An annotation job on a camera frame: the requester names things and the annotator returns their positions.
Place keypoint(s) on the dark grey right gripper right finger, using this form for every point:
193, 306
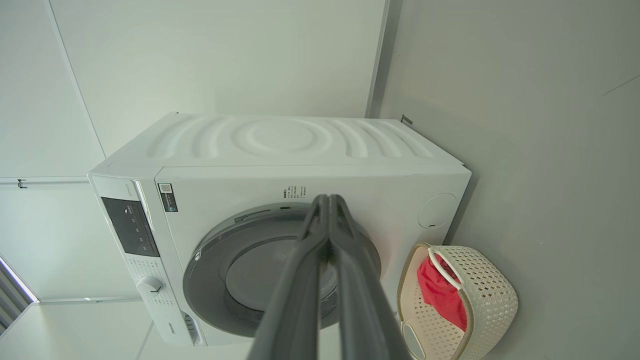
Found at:
365, 315

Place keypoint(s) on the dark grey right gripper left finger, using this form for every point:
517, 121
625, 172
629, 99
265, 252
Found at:
295, 310

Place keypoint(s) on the red garment white stripes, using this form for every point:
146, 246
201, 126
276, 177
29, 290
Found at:
440, 295

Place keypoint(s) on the black round glass washer door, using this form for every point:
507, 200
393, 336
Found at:
210, 265

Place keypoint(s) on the cream perforated laundry basket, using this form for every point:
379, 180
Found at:
490, 300

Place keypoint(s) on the white front-load washing machine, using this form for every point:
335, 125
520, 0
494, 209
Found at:
280, 140

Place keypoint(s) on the black QR code sticker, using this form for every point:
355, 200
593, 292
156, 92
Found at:
167, 197

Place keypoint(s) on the small black metal bracket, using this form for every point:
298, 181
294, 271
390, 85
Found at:
406, 120

